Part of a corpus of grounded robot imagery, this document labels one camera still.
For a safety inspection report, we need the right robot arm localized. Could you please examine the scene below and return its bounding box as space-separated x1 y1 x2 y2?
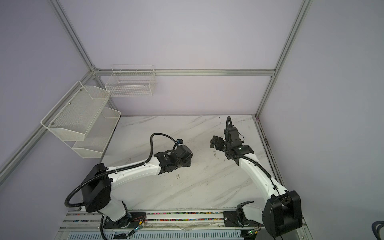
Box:
210 127 303 238

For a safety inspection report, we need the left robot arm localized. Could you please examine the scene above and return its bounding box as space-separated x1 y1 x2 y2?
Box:
81 145 193 224

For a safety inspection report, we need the lower white mesh shelf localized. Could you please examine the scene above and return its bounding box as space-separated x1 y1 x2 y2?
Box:
72 108 121 159

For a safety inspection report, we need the white mesh shelf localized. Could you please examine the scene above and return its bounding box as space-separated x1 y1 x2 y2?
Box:
72 108 121 159
41 82 111 142

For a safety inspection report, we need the upper white mesh shelf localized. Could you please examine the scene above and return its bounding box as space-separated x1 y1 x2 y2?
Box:
41 82 111 142

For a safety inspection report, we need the white wire basket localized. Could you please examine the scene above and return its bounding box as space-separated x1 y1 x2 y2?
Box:
105 65 157 97

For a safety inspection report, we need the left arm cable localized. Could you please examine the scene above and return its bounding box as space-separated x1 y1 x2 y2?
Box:
64 132 181 208

